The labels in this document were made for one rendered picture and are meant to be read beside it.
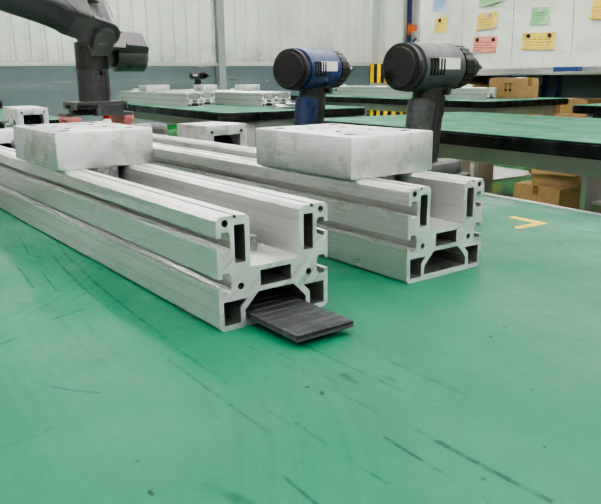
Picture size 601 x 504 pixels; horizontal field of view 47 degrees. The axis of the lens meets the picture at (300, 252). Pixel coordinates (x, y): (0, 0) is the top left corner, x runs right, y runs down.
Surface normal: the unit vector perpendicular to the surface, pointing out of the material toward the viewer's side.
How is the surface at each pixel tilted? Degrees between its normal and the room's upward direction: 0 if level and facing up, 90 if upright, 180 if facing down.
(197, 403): 0
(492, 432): 0
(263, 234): 90
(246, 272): 90
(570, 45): 90
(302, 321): 0
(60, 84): 90
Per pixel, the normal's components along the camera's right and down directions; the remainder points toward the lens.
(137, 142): 0.60, 0.19
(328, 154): -0.80, 0.16
